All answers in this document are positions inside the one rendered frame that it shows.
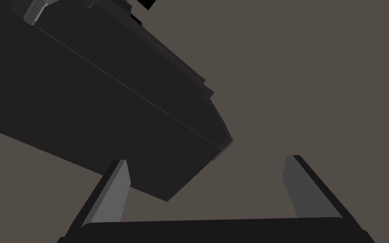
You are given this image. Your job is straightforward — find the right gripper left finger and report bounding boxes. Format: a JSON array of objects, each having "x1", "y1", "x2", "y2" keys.
[{"x1": 67, "y1": 159, "x2": 132, "y2": 237}]

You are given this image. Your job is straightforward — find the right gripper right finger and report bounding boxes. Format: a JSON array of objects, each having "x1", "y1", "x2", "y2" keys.
[{"x1": 282, "y1": 155, "x2": 365, "y2": 232}]

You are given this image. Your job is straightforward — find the dark cabinet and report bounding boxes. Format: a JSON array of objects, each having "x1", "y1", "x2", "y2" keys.
[{"x1": 0, "y1": 0, "x2": 234, "y2": 203}]

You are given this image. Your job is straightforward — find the grey cabinet handle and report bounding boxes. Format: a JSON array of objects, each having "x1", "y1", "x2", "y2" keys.
[{"x1": 23, "y1": 0, "x2": 59, "y2": 26}]

